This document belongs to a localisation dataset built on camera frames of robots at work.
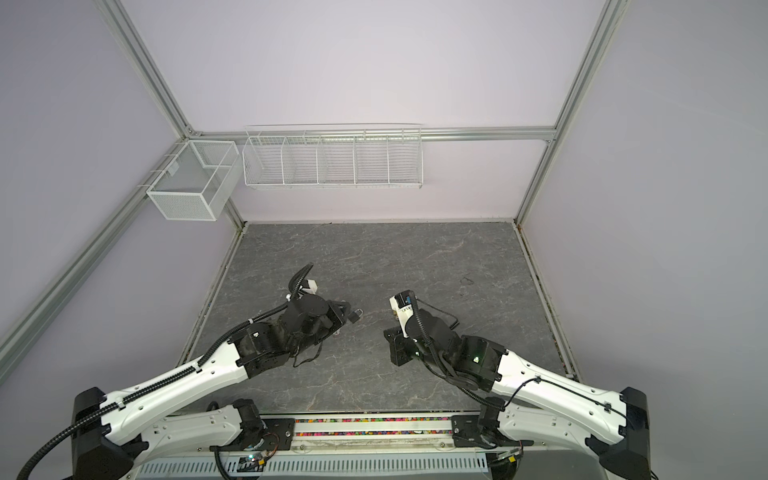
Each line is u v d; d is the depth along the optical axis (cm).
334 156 99
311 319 54
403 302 61
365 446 73
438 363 51
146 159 89
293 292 54
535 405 47
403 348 61
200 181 100
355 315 91
